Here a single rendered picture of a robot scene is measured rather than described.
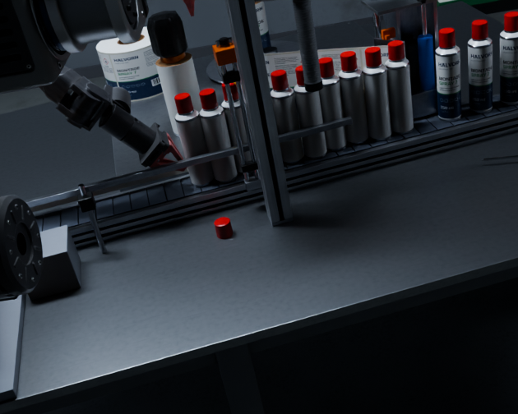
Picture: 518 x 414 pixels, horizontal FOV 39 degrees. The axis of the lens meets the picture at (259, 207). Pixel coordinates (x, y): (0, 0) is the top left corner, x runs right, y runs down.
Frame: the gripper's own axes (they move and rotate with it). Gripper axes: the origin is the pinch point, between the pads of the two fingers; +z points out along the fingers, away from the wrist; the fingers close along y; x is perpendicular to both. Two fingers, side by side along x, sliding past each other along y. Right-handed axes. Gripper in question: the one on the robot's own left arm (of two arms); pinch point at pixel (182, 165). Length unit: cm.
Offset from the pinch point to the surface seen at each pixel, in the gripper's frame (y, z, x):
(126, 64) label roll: 56, -8, 2
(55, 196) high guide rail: -4.1, -18.4, 19.3
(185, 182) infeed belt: 1.9, 4.1, 3.5
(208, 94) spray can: -1.7, -6.5, -16.3
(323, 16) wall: 306, 137, -40
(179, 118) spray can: -0.8, -7.5, -8.3
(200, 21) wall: 322, 82, 14
